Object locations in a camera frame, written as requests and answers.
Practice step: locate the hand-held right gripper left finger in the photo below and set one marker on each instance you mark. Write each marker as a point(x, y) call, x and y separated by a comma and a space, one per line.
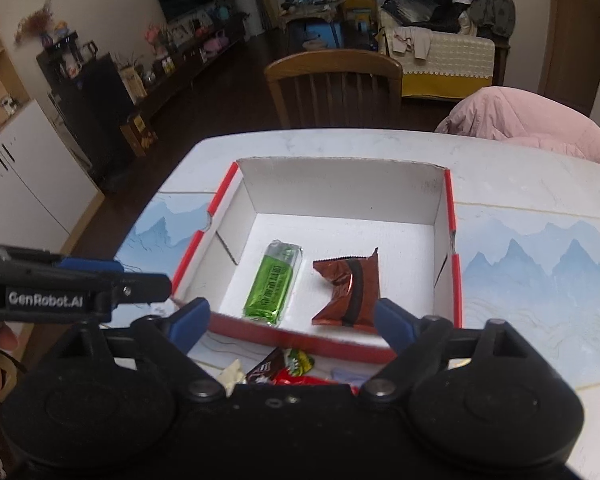
point(190, 320)

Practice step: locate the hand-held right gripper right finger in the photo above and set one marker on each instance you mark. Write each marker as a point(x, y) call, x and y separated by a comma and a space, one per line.
point(395, 325)

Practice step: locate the red snack packet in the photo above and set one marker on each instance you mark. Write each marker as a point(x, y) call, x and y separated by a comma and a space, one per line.
point(300, 382)

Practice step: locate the red and white cardboard box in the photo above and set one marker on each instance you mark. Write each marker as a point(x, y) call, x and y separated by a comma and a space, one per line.
point(330, 195)

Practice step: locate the wooden coffee table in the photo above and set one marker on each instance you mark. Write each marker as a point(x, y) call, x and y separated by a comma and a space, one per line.
point(310, 12)

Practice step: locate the brown paper bag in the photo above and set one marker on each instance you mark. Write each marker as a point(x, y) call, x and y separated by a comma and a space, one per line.
point(140, 135)

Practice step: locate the dark brown candy packet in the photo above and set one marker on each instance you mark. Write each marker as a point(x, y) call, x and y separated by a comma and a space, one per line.
point(267, 367)

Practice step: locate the wooden shelf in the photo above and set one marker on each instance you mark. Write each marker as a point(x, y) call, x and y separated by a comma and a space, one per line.
point(0, 85)

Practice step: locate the brown foil snack packet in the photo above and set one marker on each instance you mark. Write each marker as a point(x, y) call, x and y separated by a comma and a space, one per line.
point(347, 290)

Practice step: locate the white cabinet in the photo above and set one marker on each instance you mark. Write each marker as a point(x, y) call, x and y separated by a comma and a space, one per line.
point(30, 175)

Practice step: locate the black cabinet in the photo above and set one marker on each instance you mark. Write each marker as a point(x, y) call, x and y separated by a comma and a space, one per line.
point(90, 110)

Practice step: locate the cream pale green snack packet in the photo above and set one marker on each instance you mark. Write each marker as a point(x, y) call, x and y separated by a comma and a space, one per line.
point(232, 377)

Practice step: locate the dried flower bunch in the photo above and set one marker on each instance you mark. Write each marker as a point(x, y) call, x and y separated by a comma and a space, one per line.
point(35, 22)

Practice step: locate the beige garment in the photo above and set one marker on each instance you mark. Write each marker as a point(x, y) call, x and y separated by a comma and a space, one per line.
point(412, 40)

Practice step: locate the wooden chair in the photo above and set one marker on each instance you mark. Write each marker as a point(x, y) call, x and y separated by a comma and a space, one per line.
point(330, 62)

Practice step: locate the pile of dark clothes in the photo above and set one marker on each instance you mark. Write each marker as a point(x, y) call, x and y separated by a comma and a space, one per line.
point(445, 5)

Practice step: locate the pink flowers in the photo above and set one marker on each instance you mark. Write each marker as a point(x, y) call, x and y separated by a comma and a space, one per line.
point(155, 40)

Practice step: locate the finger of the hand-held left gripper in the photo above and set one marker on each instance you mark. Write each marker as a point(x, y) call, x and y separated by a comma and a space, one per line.
point(92, 265)
point(142, 287)

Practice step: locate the sofa with cream cover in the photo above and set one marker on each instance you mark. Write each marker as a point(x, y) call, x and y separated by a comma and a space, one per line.
point(455, 57)

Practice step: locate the long dark low cabinet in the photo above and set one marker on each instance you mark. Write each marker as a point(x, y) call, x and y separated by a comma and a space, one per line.
point(190, 67)

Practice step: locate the wooden door frame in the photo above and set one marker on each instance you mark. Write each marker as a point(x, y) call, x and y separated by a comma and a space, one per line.
point(575, 35)

